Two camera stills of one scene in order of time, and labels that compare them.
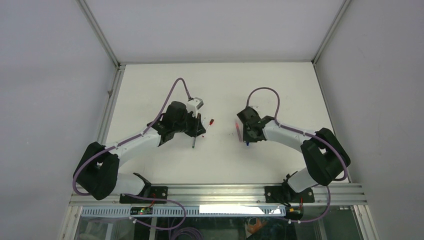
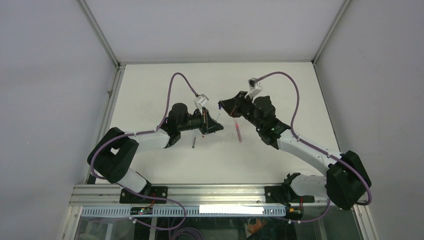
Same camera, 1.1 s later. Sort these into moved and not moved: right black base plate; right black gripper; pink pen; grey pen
Moved: right black gripper
Not moved: pink pen; right black base plate; grey pen
